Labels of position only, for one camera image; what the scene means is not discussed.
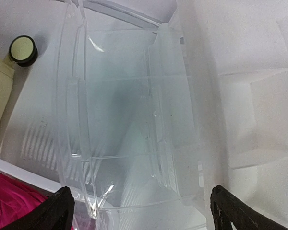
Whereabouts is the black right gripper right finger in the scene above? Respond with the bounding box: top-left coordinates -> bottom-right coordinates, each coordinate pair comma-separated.
210,185 -> 287,230

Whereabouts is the magenta garment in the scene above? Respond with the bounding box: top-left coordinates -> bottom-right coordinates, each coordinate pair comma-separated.
0,173 -> 47,229

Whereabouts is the white plastic drawer organizer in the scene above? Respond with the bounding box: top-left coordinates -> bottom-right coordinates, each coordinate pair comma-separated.
54,0 -> 288,230

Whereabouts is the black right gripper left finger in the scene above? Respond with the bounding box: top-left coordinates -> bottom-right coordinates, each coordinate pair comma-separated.
3,186 -> 75,230

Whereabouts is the pale green hard-shell suitcase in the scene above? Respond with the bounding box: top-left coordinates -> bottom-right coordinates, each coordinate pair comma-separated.
0,35 -> 39,158

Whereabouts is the white perforated plastic basket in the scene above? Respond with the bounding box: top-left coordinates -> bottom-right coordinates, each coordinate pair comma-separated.
0,159 -> 66,193

